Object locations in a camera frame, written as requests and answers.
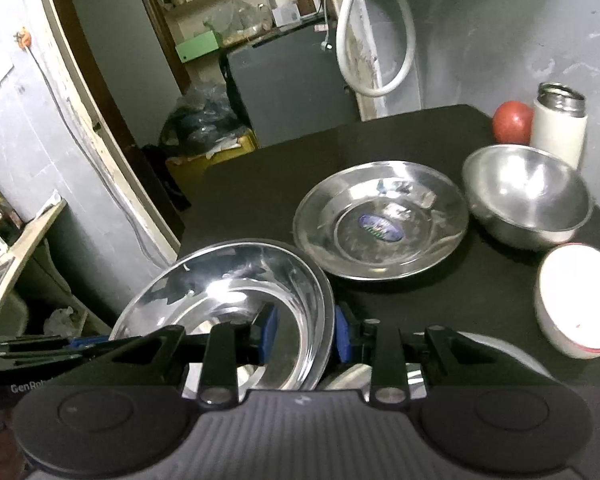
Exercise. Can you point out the shiny steel plate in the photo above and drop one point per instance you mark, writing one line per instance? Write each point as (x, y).
(232, 282)

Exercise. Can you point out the black plastic bag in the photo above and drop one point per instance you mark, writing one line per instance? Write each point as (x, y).
(200, 119)

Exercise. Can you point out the steel plate with blue sticker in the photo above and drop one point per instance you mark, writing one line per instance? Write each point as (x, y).
(381, 221)

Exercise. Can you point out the white bowl red rim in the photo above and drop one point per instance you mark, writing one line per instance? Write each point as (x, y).
(567, 300)

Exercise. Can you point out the dark grey cabinet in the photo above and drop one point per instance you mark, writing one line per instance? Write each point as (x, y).
(286, 85)

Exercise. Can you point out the white thermos steel top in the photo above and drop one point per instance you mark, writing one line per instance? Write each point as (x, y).
(559, 122)

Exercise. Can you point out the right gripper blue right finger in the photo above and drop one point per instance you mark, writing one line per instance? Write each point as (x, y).
(377, 345)

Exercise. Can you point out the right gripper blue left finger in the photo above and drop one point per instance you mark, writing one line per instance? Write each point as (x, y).
(230, 346)

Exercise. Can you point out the wooden side counter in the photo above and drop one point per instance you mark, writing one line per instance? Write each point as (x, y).
(14, 260)

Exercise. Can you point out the yellow crate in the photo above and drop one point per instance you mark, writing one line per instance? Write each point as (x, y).
(188, 171)

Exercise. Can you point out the deep steel bowl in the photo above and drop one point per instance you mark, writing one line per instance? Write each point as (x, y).
(526, 198)

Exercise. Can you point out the green box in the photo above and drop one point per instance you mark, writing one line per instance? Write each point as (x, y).
(198, 46)

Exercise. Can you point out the red tomato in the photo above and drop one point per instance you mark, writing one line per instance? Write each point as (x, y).
(512, 122)

